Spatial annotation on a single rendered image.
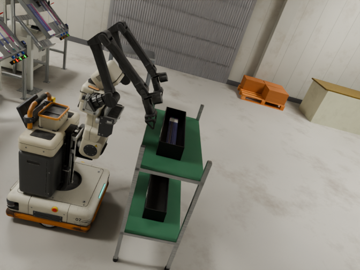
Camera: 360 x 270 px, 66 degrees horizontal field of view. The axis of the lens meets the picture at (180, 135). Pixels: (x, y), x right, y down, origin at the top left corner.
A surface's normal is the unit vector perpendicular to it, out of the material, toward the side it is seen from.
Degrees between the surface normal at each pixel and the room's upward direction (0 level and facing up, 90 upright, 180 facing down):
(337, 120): 90
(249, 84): 90
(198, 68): 90
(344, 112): 90
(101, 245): 0
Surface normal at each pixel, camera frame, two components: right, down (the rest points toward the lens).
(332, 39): -0.02, 0.50
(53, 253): 0.26, -0.84
